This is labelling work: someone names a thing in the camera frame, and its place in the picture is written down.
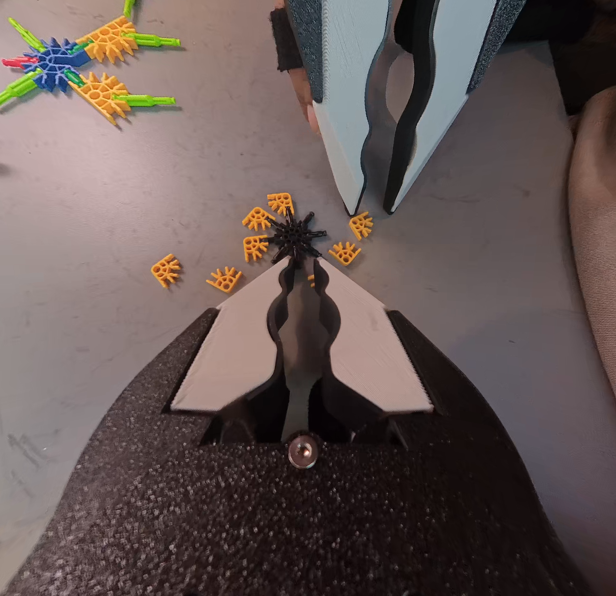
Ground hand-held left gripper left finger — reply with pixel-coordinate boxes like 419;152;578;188
170;256;295;414

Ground blue yellow green toy assembly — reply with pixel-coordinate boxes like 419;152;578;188
0;0;216;125

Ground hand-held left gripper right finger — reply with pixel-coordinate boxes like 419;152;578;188
313;257;435;416

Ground black snowflake connector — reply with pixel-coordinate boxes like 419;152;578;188
266;210;328;265

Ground small yellow connectors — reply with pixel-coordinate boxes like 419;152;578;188
150;241;362;295

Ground beige sweatshirt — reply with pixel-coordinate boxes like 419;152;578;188
568;86;616;399

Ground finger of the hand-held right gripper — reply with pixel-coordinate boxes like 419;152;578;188
312;0;391;217
382;0;504;216

